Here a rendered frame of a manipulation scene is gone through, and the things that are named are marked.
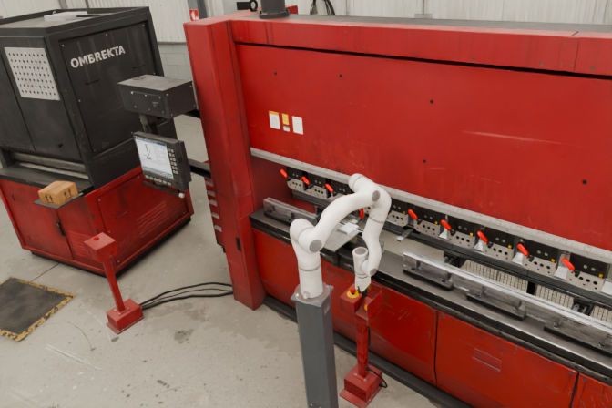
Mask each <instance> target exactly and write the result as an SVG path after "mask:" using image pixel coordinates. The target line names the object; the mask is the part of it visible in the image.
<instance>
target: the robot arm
mask: <svg viewBox="0 0 612 408"><path fill-rule="evenodd" d="M349 186H350V188H351V190H352V191H353V192H355V193H354V194H351V195H347V196H342V197H339V198H337V199H336V200H335V201H334V202H332V203H331V204H330V205H329V206H328V207H327V208H326V209H325V210H324V211H323V213H322V214H321V219H320V221H319V223H318V224H317V225H316V226H315V227H313V225H312V224H311V223H310V222H309V221H307V220H306V219H296V220H294V221H293V222H292V223H291V227H290V236H291V243H292V246H293V248H294V250H295V253H296V256H297V259H298V267H299V275H300V284H299V285H298V286H297V287H296V289H295V292H294V293H295V297H296V299H297V300H298V301H300V302H303V303H306V304H315V303H319V302H322V301H324V300H325V299H327V297H328V296H329V293H330V289H329V286H328V285H327V284H326V283H325V282H323V281H322V277H321V257H320V253H319V250H321V249H322V247H323V246H324V245H325V243H326V241H327V239H328V238H329V237H330V235H331V233H332V230H333V229H334V228H335V226H336V225H337V224H338V223H339V222H340V221H341V220H342V219H343V218H345V217H346V216H347V215H348V214H349V213H351V212H353V211H355V210H357V209H362V208H367V207H370V206H371V205H372V210H371V213H370V215H369V218H368V220H367V223H366V226H365V229H364V231H363V234H362V237H363V240H364V241H365V243H366V245H367V247H368V250H367V249H365V248H364V247H359V248H356V249H354V250H353V252H352V254H353V262H354V270H355V275H356V276H355V289H356V290H357V289H358V293H361V294H362V296H363V297H365V298H366V297H367V296H368V294H367V290H368V286H369V285H370V283H371V276H372V275H374V274H375V272H376V271H377V270H378V267H379V264H380V261H381V257H382V251H381V246H380V243H379V236H380V233H381V231H382V228H383V224H384V222H385V220H386V217H387V214H388V212H389V209H390V207H391V198H390V196H389V194H388V193H387V192H386V191H385V190H384V189H382V188H381V187H379V186H378V185H376V184H375V183H374V182H372V181H371V180H369V179H368V178H366V177H365V176H364V175H362V174H353V175H352V176H351V177H350V178H349ZM368 251H369V256H368Z"/></svg>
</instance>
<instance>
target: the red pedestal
mask: <svg viewBox="0 0 612 408"><path fill-rule="evenodd" d="M84 244H85V247H86V250H87V255H89V256H90V257H91V258H93V259H94V260H96V261H97V262H99V263H101V262H102V264H103V267H104V270H105V273H106V275H107V281H108V284H109V287H110V289H111V292H112V295H113V298H114V301H115V304H116V307H115V308H113V309H111V310H110V311H107V312H106V314H107V318H108V322H107V323H106V326H107V327H108V328H110V329H111V330H112V331H113V332H114V333H115V334H117V335H119V334H120V333H121V332H123V331H125V330H126V329H128V328H130V327H131V326H133V325H134V324H136V323H137V322H139V321H141V320H142V319H144V318H145V317H144V316H143V312H142V310H141V307H140V306H139V305H138V304H137V303H135V302H134V301H132V300H131V299H130V298H129V299H127V300H126V301H123V299H122V296H121V293H120V290H119V287H118V285H117V279H116V276H115V273H114V271H113V268H112V265H111V262H110V258H112V257H114V256H116V255H117V254H119V251H118V248H117V243H116V241H115V240H113V239H112V238H110V237H109V236H108V235H106V234H105V233H103V232H102V233H100V234H98V235H96V236H95V237H93V238H91V239H89V240H86V241H84Z"/></svg>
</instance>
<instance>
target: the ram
mask: <svg viewBox="0 0 612 408"><path fill-rule="evenodd" d="M236 49H237V56H238V62H239V69H240V81H241V87H242V94H243V100H244V107H245V113H246V119H247V126H248V132H249V139H250V147H251V148H256V149H259V150H262V151H266V152H269V153H272V154H275V155H278V156H282V157H285V158H290V159H294V160H297V161H300V162H303V163H306V164H310V165H313V166H316V167H319V168H325V169H328V170H331V171H334V172H338V173H341V174H344V175H347V176H352V175H353V174H362V175H364V176H365V177H366V178H368V179H369V180H371V181H372V182H374V183H375V184H379V185H382V186H385V187H388V188H391V189H397V190H400V191H403V192H407V193H410V194H414V195H416V196H419V197H423V198H426V199H431V200H435V201H438V202H442V203H444V204H447V205H451V206H454V207H457V208H460V209H466V210H470V211H472V212H476V213H479V214H482V215H486V216H488V217H492V218H495V219H500V220H504V221H507V222H510V223H514V224H516V225H520V226H523V227H527V228H529V229H533V230H538V231H542V232H544V233H548V234H551V235H555V236H557V237H561V238H564V239H567V240H572V241H576V242H579V243H583V244H586V245H589V246H592V247H595V248H599V249H602V250H607V251H611V252H612V76H603V75H593V74H583V73H573V72H566V71H565V72H564V71H554V70H544V69H533V68H523V67H513V66H495V65H485V64H475V63H465V62H454V61H444V60H434V59H424V58H414V57H404V56H385V55H375V54H364V53H354V52H344V51H334V50H324V49H314V48H305V47H295V46H275V45H265V44H255V43H245V42H242V43H239V44H236ZM269 111H272V112H277V113H278V114H279V122H280V129H278V128H275V127H271V126H270V112H269ZM282 114H285V115H288V120H289V125H287V124H283V119H282ZM292 116H294V117H301V118H302V128H303V135H302V134H299V133H294V132H293V124H292ZM283 126H287V127H289V129H290V131H286V130H284V127H283ZM386 192H387V191H386ZM387 193H388V194H389V196H390V197H391V198H394V199H399V200H402V201H405V202H409V203H412V204H414V205H418V206H421V207H424V208H427V209H432V210H435V211H439V212H442V213H444V214H447V215H451V216H454V217H457V218H460V219H465V220H468V221H472V222H474V223H477V224H481V225H484V226H486V227H489V228H493V229H496V230H501V231H504V232H507V233H510V234H514V235H516V236H519V237H523V238H526V239H529V240H534V241H537V242H540V243H544V244H546V245H549V246H553V247H556V248H559V249H561V250H567V251H570V252H574V253H576V254H579V255H582V256H586V257H589V258H591V259H595V260H600V261H603V262H606V263H609V264H612V259H610V258H608V257H604V256H601V255H598V254H595V253H592V252H589V251H585V250H581V249H577V248H574V247H570V246H567V245H565V244H561V243H558V242H555V241H552V240H547V239H543V238H540V237H537V236H534V235H531V234H527V233H524V232H522V231H518V230H515V229H509V228H507V227H504V226H500V225H497V224H494V223H491V222H488V221H484V220H481V219H476V218H473V217H470V216H466V215H464V214H460V213H457V212H454V211H451V210H448V209H442V208H439V207H436V206H433V205H430V204H427V203H423V202H421V201H417V200H414V199H408V198H406V197H403V196H399V195H396V194H393V193H390V192H387Z"/></svg>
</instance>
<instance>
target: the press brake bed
mask: <svg viewBox="0 0 612 408"><path fill-rule="evenodd" d="M251 226H252V233H253V238H254V245H255V250H256V257H257V262H258V269H259V275H260V279H261V281H262V283H263V286H264V288H265V290H266V292H267V293H268V297H266V298H265V299H264V300H263V304H264V305H266V306H268V307H269V308H271V309H273V310H275V311H276V312H278V313H280V314H282V315H283V316H285V317H287V318H289V319H290V320H292V321H294V322H296V323H298V321H297V313H296V305H295V302H294V301H291V296H292V295H293V293H294V292H295V289H296V287H297V286H298V285H299V284H300V275H299V267H298V259H297V256H296V253H295V250H294V248H293V246H292V243H291V238H289V237H286V236H284V235H282V234H280V233H278V232H276V231H273V230H271V229H267V228H265V227H263V226H261V225H259V224H257V223H254V222H251ZM319 253H320V257H321V277H322V281H323V282H325V283H326V284H327V285H331V286H333V291H332V292H331V317H332V330H333V342H334V345H336V346H338V347H339V348H341V349H343V350H344V351H346V352H348V353H349V354H351V355H353V356H355V357H357V340H356V320H355V319H354V318H352V317H350V316H348V315H346V314H344V313H341V308H340V296H341V295H343V294H344V293H345V292H346V291H347V290H348V289H349V288H350V287H351V286H352V285H353V284H354V282H353V275H354V276H356V275H355V270H354V265H351V264H350V263H348V262H345V261H343V260H340V267H339V268H337V267H335V266H333V256H331V255H329V254H326V253H324V252H322V251H319ZM371 283H374V284H376V285H378V286H381V287H382V310H381V311H380V312H379V313H378V315H377V316H376V317H375V318H374V319H373V320H372V321H371V322H370V323H369V324H368V325H367V326H369V327H370V328H371V345H370V347H369V348H368V359H369V364H370V365H371V366H373V367H375V368H377V369H379V370H381V371H382V372H383V373H384V374H386V375H388V376H390V377H391V378H393V379H394V380H396V381H397V382H399V383H401V384H403V385H405V386H407V387H408V388H410V389H412V390H414V391H415V392H417V393H419V394H420V395H422V396H424V397H426V398H427V399H429V400H431V401H433V402H435V403H437V404H439V405H441V406H442V407H444V408H612V376H610V375H607V374H605V373H603V372H600V371H598V370H595V369H593V368H591V367H588V366H586V365H584V364H582V363H580V362H576V361H574V360H572V359H569V358H567V357H566V356H563V355H561V354H559V353H556V352H553V351H551V350H548V349H547V348H545V347H542V346H540V345H538V344H535V343H533V342H530V341H528V340H526V339H523V338H521V337H519V336H516V335H514V334H512V333H510V332H508V331H504V330H502V329H500V328H497V327H495V326H494V325H491V324H489V323H487V322H485V321H481V320H479V319H476V318H475V317H473V316H470V315H468V314H466V313H463V312H461V311H458V310H456V309H454V308H451V307H449V306H447V305H444V304H442V303H441V302H438V301H435V300H432V299H430V298H428V297H425V296H423V295H422V294H420V293H417V292H415V291H411V290H409V289H407V288H404V287H403V286H401V285H398V284H396V283H394V282H391V281H389V280H386V279H384V278H382V277H379V276H377V275H375V274H374V275H372V276H371ZM474 348H476V349H477V350H479V351H481V352H484V353H487V354H489V355H491V356H493V357H495V358H496V359H498V360H500V361H502V363H501V370H500V372H497V371H495V370H493V369H491V368H489V367H487V366H485V365H483V364H481V363H480V362H476V361H474V360H473V357H474Z"/></svg>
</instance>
